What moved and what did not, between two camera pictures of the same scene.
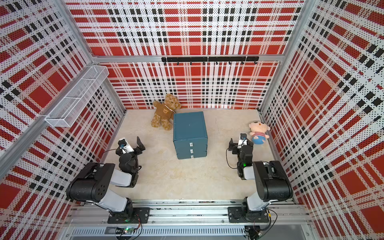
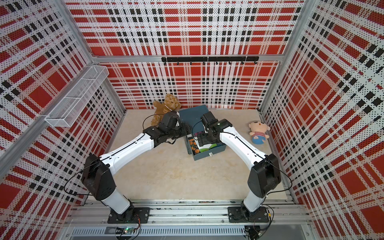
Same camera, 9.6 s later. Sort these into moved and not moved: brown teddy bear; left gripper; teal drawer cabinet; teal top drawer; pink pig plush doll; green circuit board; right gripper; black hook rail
Moved: teal drawer cabinet; teal top drawer; left gripper; right gripper
Not moved: green circuit board; black hook rail; brown teddy bear; pink pig plush doll
